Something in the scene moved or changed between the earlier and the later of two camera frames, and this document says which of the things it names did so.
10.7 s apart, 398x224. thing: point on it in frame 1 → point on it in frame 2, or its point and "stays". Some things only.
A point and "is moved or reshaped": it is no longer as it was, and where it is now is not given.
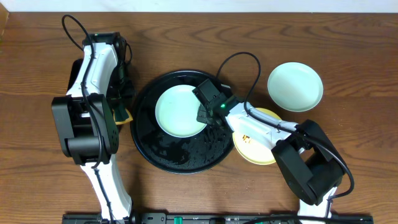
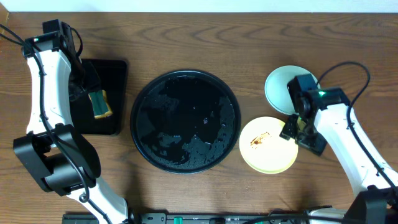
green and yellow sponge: [122, 116] is moved or reshaped
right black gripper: [203, 116] → [316, 146]
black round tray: [193, 154] stays
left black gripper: [121, 109] → [86, 86]
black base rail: [214, 218] stays
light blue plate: [176, 110] → [277, 91]
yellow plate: [253, 149] is moved or reshaped
